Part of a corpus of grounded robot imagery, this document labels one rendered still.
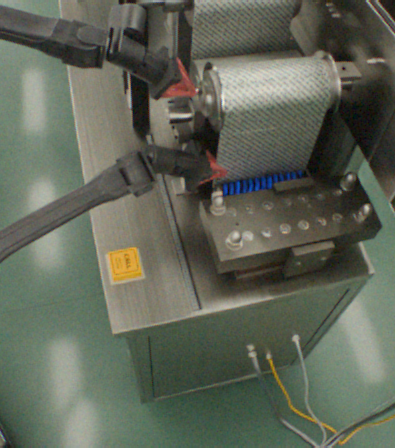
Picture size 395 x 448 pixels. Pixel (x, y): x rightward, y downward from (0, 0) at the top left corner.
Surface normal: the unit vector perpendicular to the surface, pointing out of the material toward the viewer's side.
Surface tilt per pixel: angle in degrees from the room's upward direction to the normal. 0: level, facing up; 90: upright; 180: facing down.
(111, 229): 0
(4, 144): 0
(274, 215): 0
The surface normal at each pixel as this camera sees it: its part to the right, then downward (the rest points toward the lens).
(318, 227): 0.05, -0.53
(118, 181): 0.52, -0.11
